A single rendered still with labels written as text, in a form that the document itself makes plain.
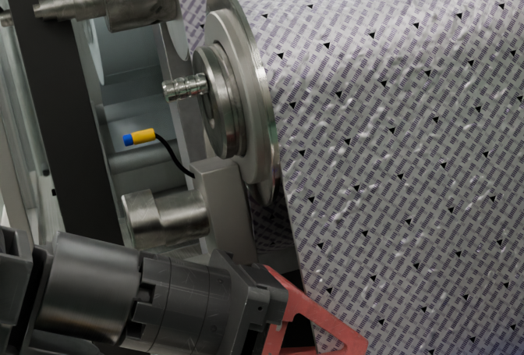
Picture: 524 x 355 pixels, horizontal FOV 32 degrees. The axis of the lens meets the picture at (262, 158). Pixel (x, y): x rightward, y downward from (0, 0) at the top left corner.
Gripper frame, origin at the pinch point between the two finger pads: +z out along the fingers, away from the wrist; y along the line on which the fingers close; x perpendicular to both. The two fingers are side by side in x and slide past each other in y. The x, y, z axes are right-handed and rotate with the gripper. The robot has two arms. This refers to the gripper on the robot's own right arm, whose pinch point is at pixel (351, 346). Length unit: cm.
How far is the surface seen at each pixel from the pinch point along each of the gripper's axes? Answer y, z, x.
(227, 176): -7.1, -9.0, 7.7
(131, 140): -11.7, -15.3, 8.0
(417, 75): 0.3, -1.1, 17.4
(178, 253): -101, 10, -16
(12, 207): -102, -19, -15
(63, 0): -29.9, -21.8, 16.9
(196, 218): -7.9, -10.1, 4.4
